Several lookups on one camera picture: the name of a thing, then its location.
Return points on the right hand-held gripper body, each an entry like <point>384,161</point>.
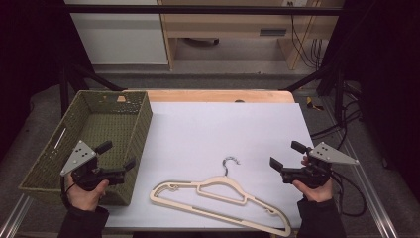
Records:
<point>312,175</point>

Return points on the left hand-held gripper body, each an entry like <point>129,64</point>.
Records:
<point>86,175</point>

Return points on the green woven basket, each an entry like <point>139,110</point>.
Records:
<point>99,125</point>

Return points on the person's right hand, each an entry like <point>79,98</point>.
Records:
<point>317,195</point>

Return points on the person's left hand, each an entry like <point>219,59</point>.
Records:
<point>84,200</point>

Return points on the yellow and black tool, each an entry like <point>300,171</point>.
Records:
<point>310,103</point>

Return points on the black metal stand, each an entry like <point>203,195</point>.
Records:
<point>64,89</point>
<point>338,95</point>

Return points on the white paper sheet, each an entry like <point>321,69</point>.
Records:
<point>214,139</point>

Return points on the white cabinet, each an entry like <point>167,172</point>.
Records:
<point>122,39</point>

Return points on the black curtain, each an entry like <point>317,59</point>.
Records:
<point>386,66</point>
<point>29,49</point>

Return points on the light wooden desk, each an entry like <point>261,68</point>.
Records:
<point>231,24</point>

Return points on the aluminium rail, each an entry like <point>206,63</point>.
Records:
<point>369,191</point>
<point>15,218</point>

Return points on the black horizontal frame bar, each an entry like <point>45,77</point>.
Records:
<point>198,9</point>

